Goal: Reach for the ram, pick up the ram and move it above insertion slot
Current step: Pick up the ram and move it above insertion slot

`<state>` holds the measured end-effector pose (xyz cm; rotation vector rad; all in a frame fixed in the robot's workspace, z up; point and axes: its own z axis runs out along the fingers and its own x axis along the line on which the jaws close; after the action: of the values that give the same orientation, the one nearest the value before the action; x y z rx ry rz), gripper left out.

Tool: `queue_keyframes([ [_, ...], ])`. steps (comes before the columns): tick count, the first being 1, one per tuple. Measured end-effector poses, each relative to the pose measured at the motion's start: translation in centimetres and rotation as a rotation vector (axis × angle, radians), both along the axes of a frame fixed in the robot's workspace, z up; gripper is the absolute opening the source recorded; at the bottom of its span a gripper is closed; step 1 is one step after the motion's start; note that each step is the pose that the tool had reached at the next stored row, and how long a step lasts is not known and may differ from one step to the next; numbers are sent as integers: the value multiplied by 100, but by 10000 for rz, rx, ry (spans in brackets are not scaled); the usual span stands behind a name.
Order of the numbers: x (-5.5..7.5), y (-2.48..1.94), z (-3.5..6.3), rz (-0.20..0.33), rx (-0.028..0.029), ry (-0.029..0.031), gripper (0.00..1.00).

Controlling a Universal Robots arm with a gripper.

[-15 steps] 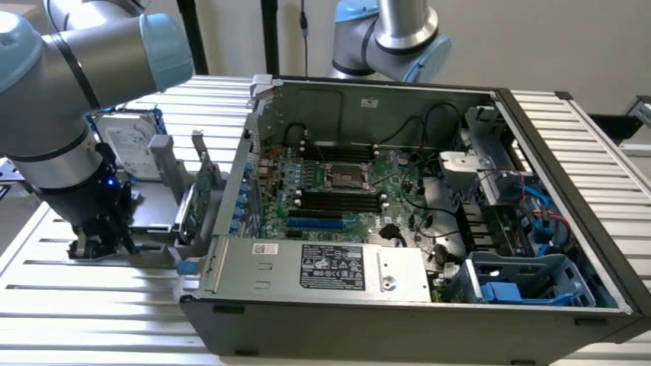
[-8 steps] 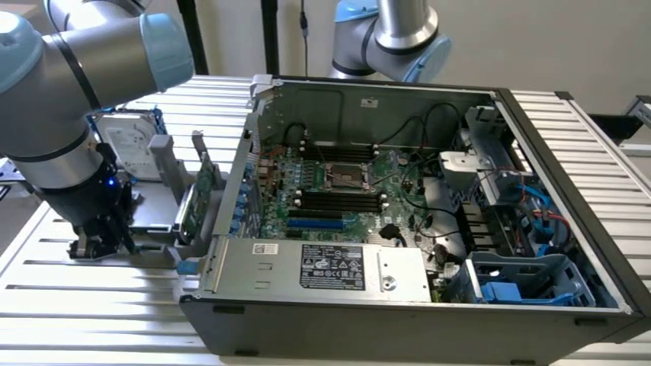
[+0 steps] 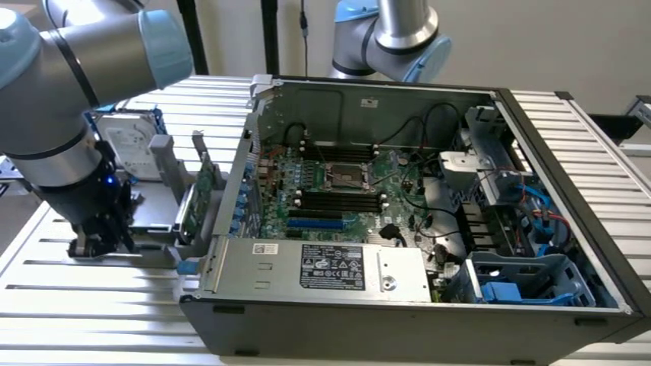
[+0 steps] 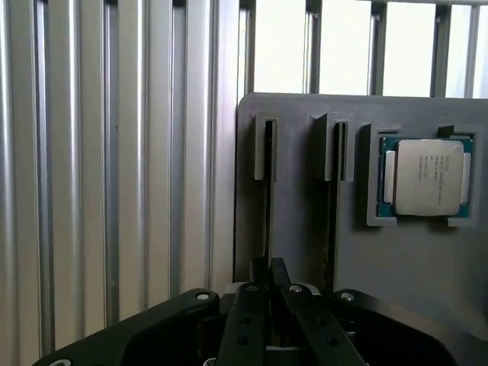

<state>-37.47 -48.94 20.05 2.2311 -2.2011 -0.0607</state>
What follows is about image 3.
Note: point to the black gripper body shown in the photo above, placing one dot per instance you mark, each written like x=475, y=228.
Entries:
x=91, y=207

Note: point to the silver blue-capped robot arm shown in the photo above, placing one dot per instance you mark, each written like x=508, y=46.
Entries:
x=101, y=49

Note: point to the black short expansion slot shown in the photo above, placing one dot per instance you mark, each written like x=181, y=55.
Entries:
x=300, y=233

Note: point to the blue expansion slot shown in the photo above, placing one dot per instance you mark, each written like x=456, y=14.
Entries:
x=313, y=223

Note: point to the black long expansion slot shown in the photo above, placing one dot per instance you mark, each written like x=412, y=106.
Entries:
x=316, y=214

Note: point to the black RAM slot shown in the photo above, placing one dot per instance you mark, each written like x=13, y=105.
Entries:
x=339, y=194
x=339, y=208
x=337, y=159
x=337, y=154
x=339, y=199
x=337, y=149
x=337, y=145
x=339, y=204

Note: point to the blue case latch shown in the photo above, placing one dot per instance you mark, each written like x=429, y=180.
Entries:
x=188, y=265

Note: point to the silver hard disk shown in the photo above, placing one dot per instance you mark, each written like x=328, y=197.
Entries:
x=127, y=148

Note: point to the grey parts rack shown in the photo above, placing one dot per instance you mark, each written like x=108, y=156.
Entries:
x=163, y=164

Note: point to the green graphics card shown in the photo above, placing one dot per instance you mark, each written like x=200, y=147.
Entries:
x=197, y=198

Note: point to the white barcode sticker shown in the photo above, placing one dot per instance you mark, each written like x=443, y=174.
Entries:
x=264, y=249

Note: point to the grey power supply unit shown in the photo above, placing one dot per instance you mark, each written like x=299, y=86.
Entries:
x=284, y=274

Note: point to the green motherboard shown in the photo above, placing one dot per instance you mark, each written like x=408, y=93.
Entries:
x=356, y=223

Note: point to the metal CPU socket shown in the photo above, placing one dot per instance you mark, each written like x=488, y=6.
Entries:
x=349, y=176

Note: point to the black open PC case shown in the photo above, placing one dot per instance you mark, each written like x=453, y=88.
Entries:
x=385, y=328

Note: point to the grey metal disk bay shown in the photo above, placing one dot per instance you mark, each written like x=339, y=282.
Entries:
x=483, y=167

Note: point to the grey drive cage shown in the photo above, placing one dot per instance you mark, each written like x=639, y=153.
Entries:
x=528, y=278

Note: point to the black stand post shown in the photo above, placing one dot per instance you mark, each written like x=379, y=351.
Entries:
x=271, y=38
x=193, y=38

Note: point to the aluminium frame profile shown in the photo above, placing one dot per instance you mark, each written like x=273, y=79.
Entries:
x=638, y=110

